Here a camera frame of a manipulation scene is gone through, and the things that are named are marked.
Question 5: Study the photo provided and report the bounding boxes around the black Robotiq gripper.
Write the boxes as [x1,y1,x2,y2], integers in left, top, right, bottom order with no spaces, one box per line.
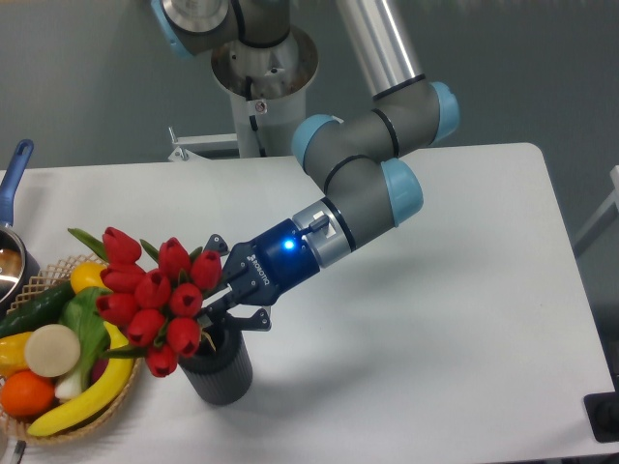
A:
[197,219,320,332]

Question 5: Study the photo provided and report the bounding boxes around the red tulip bouquet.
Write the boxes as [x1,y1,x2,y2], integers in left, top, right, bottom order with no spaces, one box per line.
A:
[69,227,223,378]

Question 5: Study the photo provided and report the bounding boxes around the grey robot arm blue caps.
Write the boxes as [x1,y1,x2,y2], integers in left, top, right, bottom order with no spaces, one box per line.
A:
[151,1,459,331]

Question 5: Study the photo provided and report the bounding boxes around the dark grey ribbed vase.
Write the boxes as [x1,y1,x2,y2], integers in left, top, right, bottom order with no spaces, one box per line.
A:
[179,329,253,406]

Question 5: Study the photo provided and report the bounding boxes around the yellow squash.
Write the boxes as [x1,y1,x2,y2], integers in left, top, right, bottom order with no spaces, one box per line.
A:
[70,262,108,294]

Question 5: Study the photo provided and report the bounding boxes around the yellow banana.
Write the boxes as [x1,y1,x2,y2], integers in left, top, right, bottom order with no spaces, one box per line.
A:
[26,319,135,438]

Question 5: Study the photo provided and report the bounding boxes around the green bok choy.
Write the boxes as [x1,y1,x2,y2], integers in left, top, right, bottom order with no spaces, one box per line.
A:
[55,287,110,403]

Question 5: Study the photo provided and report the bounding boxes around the dark red vegetable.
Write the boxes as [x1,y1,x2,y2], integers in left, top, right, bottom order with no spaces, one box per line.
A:
[90,359,109,385]

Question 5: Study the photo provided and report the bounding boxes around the green cucumber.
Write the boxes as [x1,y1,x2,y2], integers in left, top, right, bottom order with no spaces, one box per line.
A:
[1,281,75,337]

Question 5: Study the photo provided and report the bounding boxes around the beige round disc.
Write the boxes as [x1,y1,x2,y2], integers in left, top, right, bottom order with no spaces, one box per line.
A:
[24,324,81,378]

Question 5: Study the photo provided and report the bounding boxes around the yellow bell pepper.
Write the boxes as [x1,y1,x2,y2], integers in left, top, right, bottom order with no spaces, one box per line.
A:
[0,332,33,378]

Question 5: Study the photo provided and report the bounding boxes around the orange fruit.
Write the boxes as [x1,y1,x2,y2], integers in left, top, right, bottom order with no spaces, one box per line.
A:
[1,370,55,418]

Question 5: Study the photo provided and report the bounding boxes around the white furniture leg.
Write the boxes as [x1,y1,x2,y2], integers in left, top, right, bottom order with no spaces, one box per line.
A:
[573,165,618,258]

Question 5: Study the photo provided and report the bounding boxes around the black device at table edge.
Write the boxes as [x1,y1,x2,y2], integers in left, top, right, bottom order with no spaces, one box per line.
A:
[583,391,618,443]

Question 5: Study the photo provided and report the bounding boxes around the white metal base frame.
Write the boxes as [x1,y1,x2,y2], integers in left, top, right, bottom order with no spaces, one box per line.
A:
[168,127,316,163]

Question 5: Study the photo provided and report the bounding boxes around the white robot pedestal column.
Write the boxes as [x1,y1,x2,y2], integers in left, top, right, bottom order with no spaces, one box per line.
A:
[211,26,318,158]

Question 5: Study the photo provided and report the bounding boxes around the blue handled saucepan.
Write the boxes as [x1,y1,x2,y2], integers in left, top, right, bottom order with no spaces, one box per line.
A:
[1,139,40,318]

